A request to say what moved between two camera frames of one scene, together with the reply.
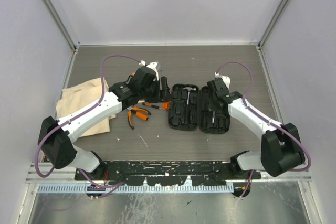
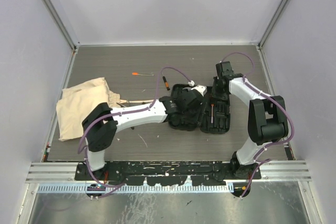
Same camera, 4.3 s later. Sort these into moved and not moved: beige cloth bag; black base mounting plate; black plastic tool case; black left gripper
Moved: black left gripper
Not moved: black base mounting plate; black plastic tool case; beige cloth bag
